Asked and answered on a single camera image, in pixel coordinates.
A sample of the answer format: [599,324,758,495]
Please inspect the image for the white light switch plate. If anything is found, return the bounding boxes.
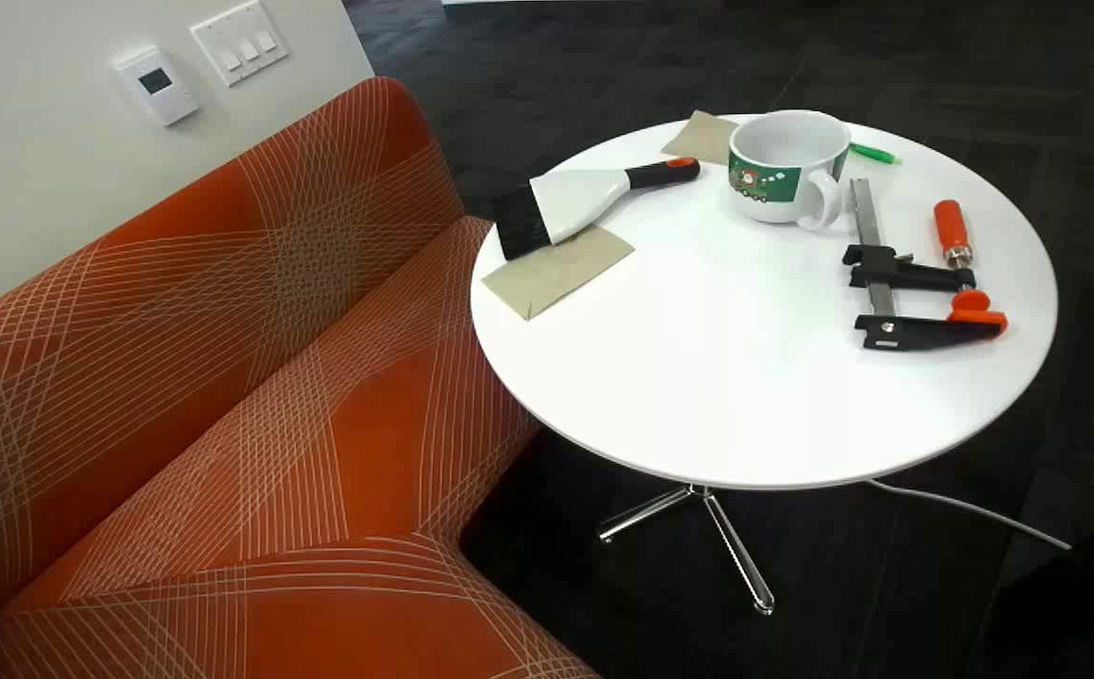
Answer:
[186,0,290,89]

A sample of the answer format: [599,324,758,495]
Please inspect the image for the small tan card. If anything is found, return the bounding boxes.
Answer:
[657,105,742,167]

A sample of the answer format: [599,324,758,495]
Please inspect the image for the large tan card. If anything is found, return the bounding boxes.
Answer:
[482,221,638,324]

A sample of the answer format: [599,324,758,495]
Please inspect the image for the white wall thermostat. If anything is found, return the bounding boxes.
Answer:
[108,40,207,130]

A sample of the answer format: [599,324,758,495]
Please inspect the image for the green pen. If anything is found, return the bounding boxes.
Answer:
[846,135,904,171]

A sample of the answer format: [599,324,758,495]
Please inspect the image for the chrome table base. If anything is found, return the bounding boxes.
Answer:
[594,482,780,621]

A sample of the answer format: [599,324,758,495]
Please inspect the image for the orange patterned sofa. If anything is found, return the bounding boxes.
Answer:
[0,71,599,679]

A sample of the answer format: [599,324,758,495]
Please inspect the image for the white mug with green band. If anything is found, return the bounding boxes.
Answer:
[724,105,857,232]

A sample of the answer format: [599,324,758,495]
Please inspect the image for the orange black bar clamp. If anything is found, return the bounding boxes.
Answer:
[837,172,1012,353]

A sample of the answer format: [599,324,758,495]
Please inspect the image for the white cable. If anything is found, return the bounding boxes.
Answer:
[865,475,1075,553]

